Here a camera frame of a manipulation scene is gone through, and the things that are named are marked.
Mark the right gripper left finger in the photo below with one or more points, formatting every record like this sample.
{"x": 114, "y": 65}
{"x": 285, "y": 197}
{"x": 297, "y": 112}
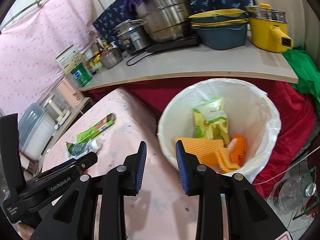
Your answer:
{"x": 73, "y": 216}

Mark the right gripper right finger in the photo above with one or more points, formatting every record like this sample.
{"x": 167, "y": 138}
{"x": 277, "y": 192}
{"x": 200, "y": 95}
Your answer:
{"x": 248, "y": 214}

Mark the orange printed plastic bag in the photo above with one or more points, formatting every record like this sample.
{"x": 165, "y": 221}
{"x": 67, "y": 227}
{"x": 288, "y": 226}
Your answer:
{"x": 237, "y": 149}

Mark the green toothpaste box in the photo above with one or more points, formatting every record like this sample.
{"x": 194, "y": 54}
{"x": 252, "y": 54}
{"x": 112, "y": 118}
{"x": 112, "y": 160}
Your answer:
{"x": 96, "y": 129}

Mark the yellow-green snack bag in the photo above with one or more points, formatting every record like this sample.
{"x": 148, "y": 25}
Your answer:
{"x": 210, "y": 121}

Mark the white trash bin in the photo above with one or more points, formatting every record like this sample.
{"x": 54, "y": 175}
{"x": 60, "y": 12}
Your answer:
{"x": 238, "y": 106}

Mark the person's right hand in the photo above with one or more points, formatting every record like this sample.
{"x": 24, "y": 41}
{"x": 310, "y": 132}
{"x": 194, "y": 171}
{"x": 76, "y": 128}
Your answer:
{"x": 24, "y": 231}

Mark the clear plastic bottle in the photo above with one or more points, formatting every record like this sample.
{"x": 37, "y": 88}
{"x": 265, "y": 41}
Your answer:
{"x": 298, "y": 192}

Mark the white dish rack box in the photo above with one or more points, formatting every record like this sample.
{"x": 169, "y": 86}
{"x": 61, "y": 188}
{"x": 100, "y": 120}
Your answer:
{"x": 36, "y": 128}

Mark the white glass kettle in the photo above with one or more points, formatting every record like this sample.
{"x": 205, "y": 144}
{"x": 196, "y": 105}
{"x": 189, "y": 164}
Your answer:
{"x": 62, "y": 114}

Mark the red velvet curtain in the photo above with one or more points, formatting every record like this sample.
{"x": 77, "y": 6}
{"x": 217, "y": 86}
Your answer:
{"x": 297, "y": 113}

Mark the pink electric kettle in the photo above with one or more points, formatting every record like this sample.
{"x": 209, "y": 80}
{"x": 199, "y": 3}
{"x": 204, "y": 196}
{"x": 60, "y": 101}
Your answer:
{"x": 72, "y": 95}

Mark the green tin can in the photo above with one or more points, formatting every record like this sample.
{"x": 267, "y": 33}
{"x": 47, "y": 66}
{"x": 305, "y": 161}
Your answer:
{"x": 81, "y": 74}

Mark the white cardboard box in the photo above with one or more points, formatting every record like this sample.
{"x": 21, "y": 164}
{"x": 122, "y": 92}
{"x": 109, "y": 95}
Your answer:
{"x": 69, "y": 59}

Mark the pink dotted curtain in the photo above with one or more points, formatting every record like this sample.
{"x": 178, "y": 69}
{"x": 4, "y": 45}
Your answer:
{"x": 29, "y": 47}

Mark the yellow label jar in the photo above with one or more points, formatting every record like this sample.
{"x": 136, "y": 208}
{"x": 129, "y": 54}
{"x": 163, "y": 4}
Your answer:
{"x": 95, "y": 64}

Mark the green plastic bag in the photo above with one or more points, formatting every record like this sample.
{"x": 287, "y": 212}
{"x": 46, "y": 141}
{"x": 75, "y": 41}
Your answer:
{"x": 306, "y": 71}

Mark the small steel bowl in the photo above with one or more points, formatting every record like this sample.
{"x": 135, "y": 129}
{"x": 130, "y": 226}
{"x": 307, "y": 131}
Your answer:
{"x": 111, "y": 58}

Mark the black induction cooktop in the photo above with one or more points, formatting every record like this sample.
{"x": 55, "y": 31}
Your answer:
{"x": 186, "y": 42}

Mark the stacked blue yellow basins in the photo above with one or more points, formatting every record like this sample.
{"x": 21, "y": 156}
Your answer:
{"x": 221, "y": 29}

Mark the yellow electric pot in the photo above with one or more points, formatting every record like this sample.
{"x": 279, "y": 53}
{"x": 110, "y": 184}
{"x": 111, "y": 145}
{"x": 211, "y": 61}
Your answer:
{"x": 269, "y": 28}

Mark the steel rice cooker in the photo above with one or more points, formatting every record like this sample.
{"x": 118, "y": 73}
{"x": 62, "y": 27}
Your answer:
{"x": 133, "y": 36}

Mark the beige curtain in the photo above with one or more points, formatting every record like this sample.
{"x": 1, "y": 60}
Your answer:
{"x": 302, "y": 24}

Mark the large steel stockpot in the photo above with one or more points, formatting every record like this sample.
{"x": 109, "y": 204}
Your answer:
{"x": 164, "y": 20}

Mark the navy floral backsplash cloth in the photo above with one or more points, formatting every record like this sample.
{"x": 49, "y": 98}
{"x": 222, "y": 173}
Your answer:
{"x": 105, "y": 24}

